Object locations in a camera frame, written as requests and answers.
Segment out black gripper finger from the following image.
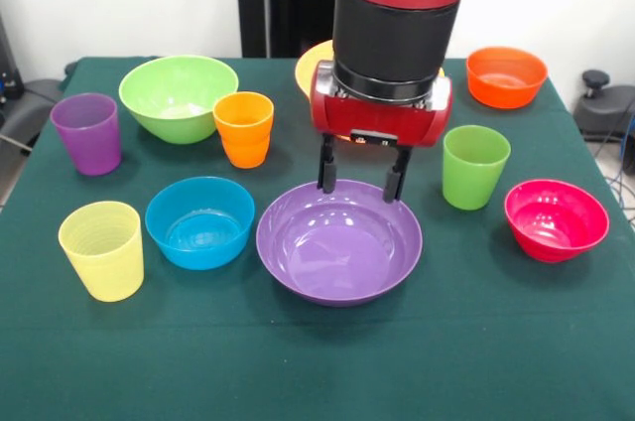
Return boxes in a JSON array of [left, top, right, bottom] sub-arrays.
[[381, 145, 413, 204], [316, 133, 338, 194]]

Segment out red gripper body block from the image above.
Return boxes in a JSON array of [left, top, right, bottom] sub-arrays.
[[309, 59, 453, 150]]

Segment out purple bowl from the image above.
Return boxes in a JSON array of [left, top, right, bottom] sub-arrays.
[[255, 179, 424, 308]]

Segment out green cup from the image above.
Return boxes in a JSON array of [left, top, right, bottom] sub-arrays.
[[442, 124, 512, 211]]

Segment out large yellow-orange bowl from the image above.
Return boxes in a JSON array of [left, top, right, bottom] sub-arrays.
[[294, 38, 446, 143]]

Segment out orange cup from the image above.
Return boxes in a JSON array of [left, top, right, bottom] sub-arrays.
[[212, 90, 276, 170]]

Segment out red-orange bowl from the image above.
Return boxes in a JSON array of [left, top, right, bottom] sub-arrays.
[[465, 46, 550, 110]]

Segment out blue bowl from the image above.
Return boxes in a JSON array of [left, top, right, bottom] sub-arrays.
[[144, 176, 257, 272]]

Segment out pink bowl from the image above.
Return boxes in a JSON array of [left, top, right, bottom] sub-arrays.
[[504, 179, 611, 264]]

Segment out green bowl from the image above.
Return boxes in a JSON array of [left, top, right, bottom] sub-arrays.
[[117, 54, 240, 146]]

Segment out dark green tablecloth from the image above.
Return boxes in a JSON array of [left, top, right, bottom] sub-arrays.
[[0, 56, 635, 421]]

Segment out dark grey stand base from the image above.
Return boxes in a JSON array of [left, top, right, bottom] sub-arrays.
[[573, 69, 635, 143], [0, 76, 68, 154]]

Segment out purple cup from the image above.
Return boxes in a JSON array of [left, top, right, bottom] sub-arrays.
[[50, 92, 123, 178]]

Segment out yellow cup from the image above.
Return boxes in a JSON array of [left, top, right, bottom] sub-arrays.
[[58, 200, 146, 303]]

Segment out black electronic device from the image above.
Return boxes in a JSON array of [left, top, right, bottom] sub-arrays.
[[0, 13, 25, 112]]

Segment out blue cable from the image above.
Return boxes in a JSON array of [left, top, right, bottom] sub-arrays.
[[607, 110, 635, 223]]

